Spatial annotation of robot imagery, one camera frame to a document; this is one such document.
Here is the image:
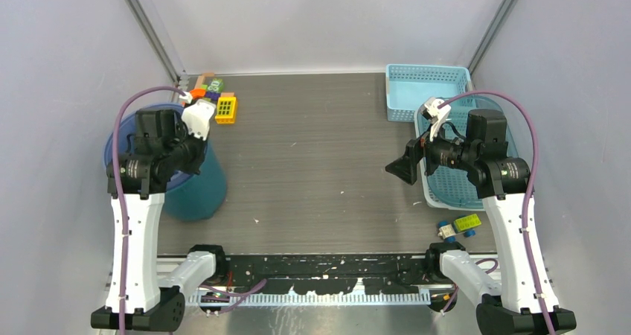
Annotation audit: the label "teal plastic basket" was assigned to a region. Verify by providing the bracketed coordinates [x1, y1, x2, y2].
[414, 95, 531, 211]

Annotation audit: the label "green numbered toy block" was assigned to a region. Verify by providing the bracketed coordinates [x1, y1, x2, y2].
[207, 78, 225, 93]

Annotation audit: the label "teal plastic bucket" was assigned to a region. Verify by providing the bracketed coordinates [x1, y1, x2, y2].
[162, 142, 228, 222]

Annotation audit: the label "lime green toy brick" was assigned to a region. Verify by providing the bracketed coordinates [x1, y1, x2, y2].
[452, 214, 482, 233]

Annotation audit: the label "orange toy arch block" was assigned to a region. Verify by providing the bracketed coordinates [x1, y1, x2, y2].
[190, 88, 207, 100]

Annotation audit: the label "small toy car blue wheels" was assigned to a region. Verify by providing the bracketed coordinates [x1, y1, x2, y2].
[437, 221, 476, 243]

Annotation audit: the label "white cable duct strip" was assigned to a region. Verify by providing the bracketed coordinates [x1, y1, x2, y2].
[189, 291, 432, 308]

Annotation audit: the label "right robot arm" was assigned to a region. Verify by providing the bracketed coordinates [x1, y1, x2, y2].
[385, 109, 577, 334]

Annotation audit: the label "light blue plastic basket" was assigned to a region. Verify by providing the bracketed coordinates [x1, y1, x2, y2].
[385, 63, 471, 123]

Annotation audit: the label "purple toy block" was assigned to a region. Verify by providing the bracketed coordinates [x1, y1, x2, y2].
[204, 91, 221, 102]

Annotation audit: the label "yellow toy block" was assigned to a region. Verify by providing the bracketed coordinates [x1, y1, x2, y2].
[215, 96, 238, 124]

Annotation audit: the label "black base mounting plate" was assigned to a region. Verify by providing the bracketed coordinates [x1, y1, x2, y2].
[208, 253, 452, 296]

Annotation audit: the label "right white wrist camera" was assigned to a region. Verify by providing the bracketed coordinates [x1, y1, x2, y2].
[420, 97, 451, 141]

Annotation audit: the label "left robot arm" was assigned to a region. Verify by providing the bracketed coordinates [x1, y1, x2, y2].
[91, 104, 228, 333]

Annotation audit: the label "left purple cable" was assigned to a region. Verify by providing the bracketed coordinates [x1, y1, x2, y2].
[112, 86, 193, 335]

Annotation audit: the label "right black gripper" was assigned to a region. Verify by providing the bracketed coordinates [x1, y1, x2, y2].
[386, 117, 478, 183]

